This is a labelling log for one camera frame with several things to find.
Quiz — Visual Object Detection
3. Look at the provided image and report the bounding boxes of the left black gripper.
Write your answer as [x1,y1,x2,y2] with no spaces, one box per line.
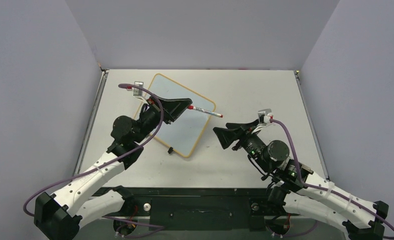
[133,94,192,144]

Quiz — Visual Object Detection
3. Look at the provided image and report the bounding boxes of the red white marker pen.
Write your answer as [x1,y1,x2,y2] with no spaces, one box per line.
[188,105,223,118]

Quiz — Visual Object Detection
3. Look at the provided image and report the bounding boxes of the yellow framed whiteboard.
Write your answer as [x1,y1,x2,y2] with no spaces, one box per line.
[133,73,216,158]

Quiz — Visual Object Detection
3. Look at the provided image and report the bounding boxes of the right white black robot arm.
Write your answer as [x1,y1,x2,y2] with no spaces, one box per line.
[213,119,389,240]

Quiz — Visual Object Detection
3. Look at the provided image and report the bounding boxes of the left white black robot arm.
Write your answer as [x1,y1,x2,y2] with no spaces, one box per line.
[34,97,192,240]

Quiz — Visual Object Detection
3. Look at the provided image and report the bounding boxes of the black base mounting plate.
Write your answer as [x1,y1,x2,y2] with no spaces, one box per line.
[110,187,287,231]

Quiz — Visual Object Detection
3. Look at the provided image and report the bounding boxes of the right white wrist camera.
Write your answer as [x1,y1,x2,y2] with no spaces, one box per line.
[257,108,273,124]

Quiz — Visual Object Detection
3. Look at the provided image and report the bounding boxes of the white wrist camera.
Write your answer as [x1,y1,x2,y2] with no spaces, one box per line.
[133,81,144,99]
[257,108,273,124]

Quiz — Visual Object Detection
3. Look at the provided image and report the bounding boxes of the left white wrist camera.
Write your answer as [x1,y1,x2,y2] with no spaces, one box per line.
[133,81,144,99]

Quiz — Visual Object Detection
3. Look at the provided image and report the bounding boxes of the aluminium rail frame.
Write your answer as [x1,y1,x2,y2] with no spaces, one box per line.
[47,195,353,240]

